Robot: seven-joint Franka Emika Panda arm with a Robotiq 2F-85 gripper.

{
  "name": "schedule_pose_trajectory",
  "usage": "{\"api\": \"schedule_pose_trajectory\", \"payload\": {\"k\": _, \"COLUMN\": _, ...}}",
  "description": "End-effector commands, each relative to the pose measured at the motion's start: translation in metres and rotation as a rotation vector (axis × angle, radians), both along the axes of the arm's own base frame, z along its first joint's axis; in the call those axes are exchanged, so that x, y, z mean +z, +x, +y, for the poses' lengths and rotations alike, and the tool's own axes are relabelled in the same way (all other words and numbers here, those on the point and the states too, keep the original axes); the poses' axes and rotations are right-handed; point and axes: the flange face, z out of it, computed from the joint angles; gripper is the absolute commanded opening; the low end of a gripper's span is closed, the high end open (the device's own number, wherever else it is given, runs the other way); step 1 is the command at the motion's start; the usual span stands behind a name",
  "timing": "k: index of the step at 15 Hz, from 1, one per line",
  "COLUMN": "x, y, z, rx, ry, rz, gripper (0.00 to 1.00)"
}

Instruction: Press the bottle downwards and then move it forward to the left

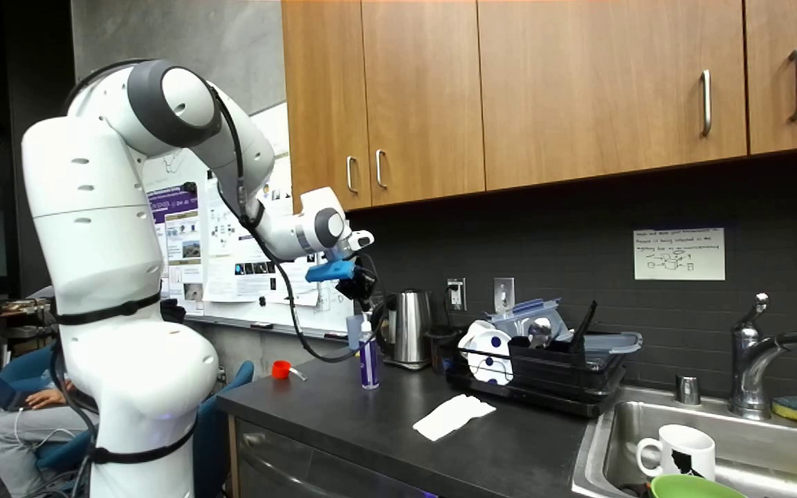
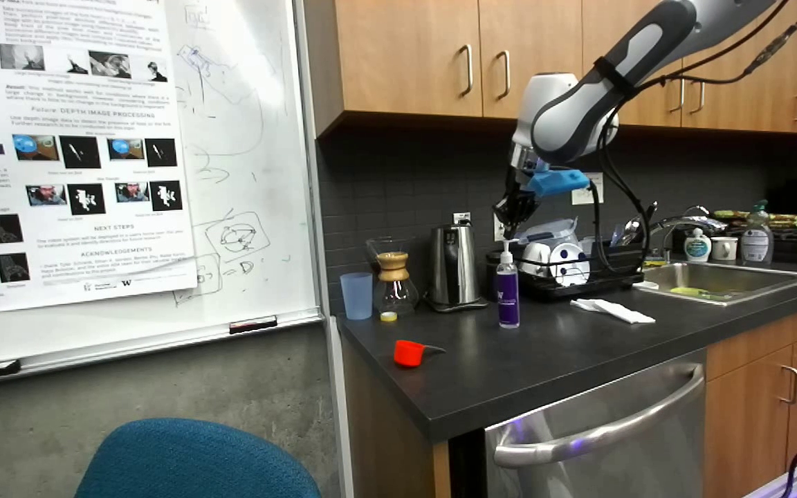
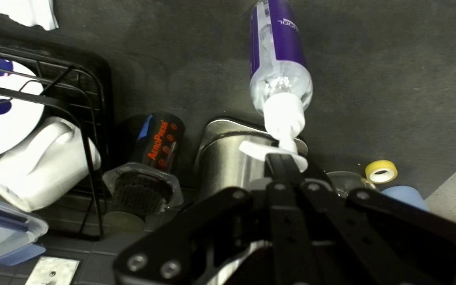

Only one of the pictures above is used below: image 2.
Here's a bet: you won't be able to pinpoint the clear soap dispenser bottle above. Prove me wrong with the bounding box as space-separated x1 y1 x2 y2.
737 200 777 269

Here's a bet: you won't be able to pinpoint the white whiteboard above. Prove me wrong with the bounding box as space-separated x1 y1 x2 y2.
0 0 330 394

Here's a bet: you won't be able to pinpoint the white paper towel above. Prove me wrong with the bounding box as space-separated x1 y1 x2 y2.
567 293 662 330

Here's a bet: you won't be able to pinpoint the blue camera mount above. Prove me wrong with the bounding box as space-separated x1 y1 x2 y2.
521 165 596 203

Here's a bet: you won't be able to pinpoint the stainless steel sink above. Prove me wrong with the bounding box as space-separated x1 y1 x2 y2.
630 257 797 311

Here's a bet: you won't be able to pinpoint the small white cup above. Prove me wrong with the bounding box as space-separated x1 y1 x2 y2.
709 232 741 266

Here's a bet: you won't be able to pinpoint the red scoop with white handle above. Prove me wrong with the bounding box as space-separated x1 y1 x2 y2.
390 337 452 373

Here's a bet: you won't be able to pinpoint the stainless steel electric kettle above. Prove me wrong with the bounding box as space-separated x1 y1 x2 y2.
426 221 492 319

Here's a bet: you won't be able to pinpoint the purple label pump bottle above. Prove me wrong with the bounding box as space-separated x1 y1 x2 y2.
492 239 525 333

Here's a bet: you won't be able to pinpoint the blue plastic cup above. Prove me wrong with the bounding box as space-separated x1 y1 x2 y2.
338 269 380 324

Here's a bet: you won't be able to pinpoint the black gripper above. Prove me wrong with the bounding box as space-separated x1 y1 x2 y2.
492 164 542 243

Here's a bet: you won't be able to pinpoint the clear container with blue lid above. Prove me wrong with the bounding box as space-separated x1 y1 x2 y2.
518 215 586 243

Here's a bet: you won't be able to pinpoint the printed research poster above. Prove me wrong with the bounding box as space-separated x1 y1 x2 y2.
0 0 201 319

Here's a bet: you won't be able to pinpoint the wooden upper cabinet door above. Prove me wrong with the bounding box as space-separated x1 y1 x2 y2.
615 49 690 129
331 0 484 123
683 17 797 136
477 0 586 124

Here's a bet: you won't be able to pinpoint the white paper wall sign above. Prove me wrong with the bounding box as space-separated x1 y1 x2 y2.
571 170 610 210

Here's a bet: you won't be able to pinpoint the stainless steel dishwasher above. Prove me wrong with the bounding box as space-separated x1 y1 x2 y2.
481 347 709 498

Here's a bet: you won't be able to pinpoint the glass carafe with wooden collar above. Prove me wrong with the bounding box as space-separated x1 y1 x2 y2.
373 248 419 324

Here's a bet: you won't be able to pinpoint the chrome sink faucet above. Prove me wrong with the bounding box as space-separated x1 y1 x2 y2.
641 210 731 264

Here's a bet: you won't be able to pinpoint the black wire dish rack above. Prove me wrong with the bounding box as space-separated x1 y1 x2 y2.
511 230 651 304

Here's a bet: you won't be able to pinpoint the round white soap bottle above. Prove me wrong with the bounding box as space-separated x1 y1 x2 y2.
680 223 717 266

